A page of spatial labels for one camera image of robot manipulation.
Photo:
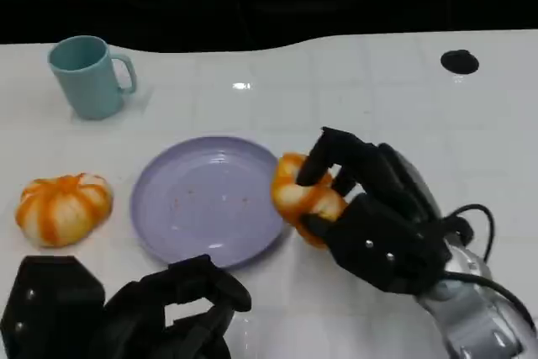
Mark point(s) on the black round table grommet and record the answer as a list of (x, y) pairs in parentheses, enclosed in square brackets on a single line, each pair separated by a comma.
[(459, 61)]

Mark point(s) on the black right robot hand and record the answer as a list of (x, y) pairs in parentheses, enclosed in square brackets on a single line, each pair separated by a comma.
[(378, 228)]

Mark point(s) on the orange and white toy bread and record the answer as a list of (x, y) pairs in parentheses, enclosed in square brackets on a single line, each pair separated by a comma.
[(294, 199), (63, 209)]

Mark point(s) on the pale green mug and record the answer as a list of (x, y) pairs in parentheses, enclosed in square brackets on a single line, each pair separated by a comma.
[(86, 77)]

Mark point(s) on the lilac plate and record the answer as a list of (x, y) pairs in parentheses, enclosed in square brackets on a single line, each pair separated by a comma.
[(210, 203)]

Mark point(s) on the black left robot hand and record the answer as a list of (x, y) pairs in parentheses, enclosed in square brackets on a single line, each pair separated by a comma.
[(126, 321)]

